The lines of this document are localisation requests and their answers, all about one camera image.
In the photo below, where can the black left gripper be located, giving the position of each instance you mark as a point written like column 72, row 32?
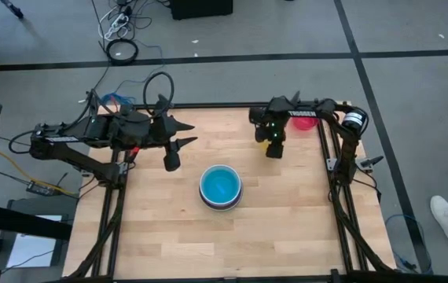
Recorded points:
column 157, row 129

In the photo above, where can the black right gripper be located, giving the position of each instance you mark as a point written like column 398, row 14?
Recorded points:
column 273, row 120

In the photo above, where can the large blue bowl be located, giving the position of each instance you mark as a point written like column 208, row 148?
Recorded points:
column 204, row 185

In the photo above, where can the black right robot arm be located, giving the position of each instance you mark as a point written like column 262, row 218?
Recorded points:
column 347, row 141

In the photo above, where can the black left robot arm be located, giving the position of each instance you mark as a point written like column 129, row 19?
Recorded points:
column 70, row 155

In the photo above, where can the small yellow bowl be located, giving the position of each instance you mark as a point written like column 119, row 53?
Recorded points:
column 264, row 147

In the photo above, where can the small pinkish red bowl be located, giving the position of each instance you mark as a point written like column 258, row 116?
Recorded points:
column 304, row 123

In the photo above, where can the small black electronics box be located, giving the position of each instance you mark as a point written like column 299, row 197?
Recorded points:
column 41, row 189

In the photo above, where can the grey monitor screen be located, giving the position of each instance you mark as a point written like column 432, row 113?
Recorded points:
column 31, row 245

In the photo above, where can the black beam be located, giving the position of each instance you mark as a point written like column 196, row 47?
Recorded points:
column 12, row 222

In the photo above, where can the black tripod leg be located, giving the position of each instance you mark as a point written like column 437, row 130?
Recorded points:
column 13, row 8

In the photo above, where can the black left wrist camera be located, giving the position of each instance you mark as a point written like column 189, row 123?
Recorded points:
column 172, row 159

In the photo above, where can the black pointed frame bracket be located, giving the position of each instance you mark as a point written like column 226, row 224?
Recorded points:
column 367, row 162
column 296, row 99
column 163, row 104

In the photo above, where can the black frame rail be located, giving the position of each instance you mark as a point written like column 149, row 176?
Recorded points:
column 216, row 105
column 110, row 220
column 336, row 204

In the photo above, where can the silver frame bracket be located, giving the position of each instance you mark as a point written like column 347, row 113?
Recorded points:
column 331, row 164

